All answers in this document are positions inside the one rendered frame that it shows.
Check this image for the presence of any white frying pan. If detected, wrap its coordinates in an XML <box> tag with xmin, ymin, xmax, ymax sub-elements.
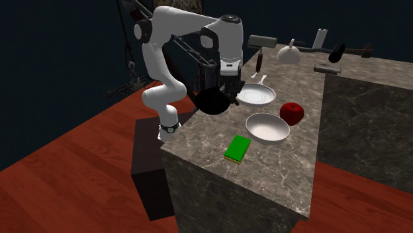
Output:
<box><xmin>236</xmin><ymin>74</ymin><xmax>277</xmax><ymax>108</ymax></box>

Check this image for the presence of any black round bowl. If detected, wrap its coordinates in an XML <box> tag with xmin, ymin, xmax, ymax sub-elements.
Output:
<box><xmin>195</xmin><ymin>87</ymin><xmax>232</xmax><ymax>116</ymax></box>

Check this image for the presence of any white bowl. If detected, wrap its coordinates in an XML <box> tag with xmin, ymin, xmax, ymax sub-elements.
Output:
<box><xmin>245</xmin><ymin>112</ymin><xmax>291</xmax><ymax>146</ymax></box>

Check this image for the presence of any green and yellow sponge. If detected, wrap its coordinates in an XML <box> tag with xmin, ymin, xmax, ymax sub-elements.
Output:
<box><xmin>223</xmin><ymin>134</ymin><xmax>252</xmax><ymax>165</ymax></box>

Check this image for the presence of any white domed lid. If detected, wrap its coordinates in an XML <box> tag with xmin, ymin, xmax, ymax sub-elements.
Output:
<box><xmin>276</xmin><ymin>38</ymin><xmax>302</xmax><ymax>65</ymax></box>

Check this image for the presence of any red apple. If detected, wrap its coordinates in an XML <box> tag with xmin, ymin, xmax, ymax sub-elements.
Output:
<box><xmin>279</xmin><ymin>102</ymin><xmax>305</xmax><ymax>126</ymax></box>

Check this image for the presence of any grey flat block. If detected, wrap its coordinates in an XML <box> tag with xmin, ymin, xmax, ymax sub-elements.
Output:
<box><xmin>313</xmin><ymin>62</ymin><xmax>342</xmax><ymax>76</ymax></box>

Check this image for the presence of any white cylinder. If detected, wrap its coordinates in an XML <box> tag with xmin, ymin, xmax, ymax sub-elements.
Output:
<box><xmin>312</xmin><ymin>28</ymin><xmax>329</xmax><ymax>50</ymax></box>

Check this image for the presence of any black oval object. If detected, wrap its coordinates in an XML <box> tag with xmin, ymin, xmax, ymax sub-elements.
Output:
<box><xmin>328</xmin><ymin>43</ymin><xmax>347</xmax><ymax>64</ymax></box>

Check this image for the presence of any dark long bar tool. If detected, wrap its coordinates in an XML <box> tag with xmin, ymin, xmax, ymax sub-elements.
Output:
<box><xmin>294</xmin><ymin>40</ymin><xmax>375</xmax><ymax>59</ymax></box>

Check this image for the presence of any dark robot stand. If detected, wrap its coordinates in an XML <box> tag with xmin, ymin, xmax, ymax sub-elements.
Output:
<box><xmin>130</xmin><ymin>111</ymin><xmax>196</xmax><ymax>222</ymax></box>

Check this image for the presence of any grey roller with dark handle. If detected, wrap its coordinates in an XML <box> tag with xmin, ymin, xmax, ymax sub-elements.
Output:
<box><xmin>247</xmin><ymin>34</ymin><xmax>279</xmax><ymax>79</ymax></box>

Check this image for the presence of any wall picture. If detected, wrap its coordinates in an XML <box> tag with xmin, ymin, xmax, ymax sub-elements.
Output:
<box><xmin>152</xmin><ymin>0</ymin><xmax>205</xmax><ymax>16</ymax></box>

